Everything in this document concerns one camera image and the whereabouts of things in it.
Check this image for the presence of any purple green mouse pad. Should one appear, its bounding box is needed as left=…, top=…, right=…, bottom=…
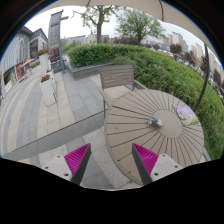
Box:
left=174, top=105, right=199, bottom=126

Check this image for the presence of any round wooden slatted table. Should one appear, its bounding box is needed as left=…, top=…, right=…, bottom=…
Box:
left=104, top=89, right=204, bottom=185

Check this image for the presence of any dark umbrella pole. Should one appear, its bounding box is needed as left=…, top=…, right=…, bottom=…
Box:
left=192, top=43, right=210, bottom=113

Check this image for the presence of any grey computer mouse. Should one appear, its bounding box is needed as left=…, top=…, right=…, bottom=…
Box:
left=148, top=118, right=163, bottom=128

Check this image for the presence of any grey slatted outdoor chair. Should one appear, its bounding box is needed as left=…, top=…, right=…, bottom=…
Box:
left=97, top=64, right=148, bottom=119

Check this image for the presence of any green trimmed hedge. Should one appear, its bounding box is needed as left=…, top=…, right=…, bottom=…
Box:
left=66, top=44, right=224, bottom=160

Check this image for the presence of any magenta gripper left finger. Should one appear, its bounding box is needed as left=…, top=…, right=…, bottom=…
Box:
left=42, top=143, right=93, bottom=186

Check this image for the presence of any beige patio umbrella canopy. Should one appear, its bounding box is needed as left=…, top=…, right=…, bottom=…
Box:
left=37, top=0, right=224, bottom=63

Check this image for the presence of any white planter box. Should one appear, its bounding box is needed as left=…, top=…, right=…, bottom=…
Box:
left=36, top=49, right=49, bottom=74
left=40, top=74, right=57, bottom=106

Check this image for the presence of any white planter box far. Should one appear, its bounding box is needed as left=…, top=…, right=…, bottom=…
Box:
left=36, top=49, right=49, bottom=74

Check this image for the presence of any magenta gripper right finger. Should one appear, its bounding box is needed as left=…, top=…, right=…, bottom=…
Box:
left=131, top=142, right=184, bottom=186

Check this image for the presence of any tall grey sign pylon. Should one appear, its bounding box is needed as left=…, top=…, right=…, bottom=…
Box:
left=48, top=11, right=67, bottom=72

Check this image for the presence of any white planter box near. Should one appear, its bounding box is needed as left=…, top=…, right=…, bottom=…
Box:
left=40, top=74, right=57, bottom=106

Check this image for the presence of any grey stone planter wall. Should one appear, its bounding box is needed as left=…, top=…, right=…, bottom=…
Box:
left=66, top=62, right=112, bottom=80

